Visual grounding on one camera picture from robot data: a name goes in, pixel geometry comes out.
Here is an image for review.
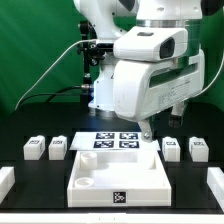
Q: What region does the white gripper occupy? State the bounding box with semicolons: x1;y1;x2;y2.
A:
113;50;205;143

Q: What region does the white square tabletop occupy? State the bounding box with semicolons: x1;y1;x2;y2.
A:
67;150;172;207

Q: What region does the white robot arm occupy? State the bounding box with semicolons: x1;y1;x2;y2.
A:
73;0;224;141

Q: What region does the white right obstacle block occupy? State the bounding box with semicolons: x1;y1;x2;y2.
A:
207;167;224;212

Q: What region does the white obstacle block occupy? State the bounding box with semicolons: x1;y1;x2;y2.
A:
207;167;224;212
0;167;15;204

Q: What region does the white marker sheet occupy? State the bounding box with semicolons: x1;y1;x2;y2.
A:
70;132;160;151

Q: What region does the white left obstacle block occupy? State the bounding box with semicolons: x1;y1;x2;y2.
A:
0;167;15;204

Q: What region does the black cable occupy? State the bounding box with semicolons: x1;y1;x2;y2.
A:
16;85;95;109

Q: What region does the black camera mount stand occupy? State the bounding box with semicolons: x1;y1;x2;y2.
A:
77;21;115;108

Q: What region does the grey cable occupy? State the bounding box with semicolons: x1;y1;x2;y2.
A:
14;38;98;111

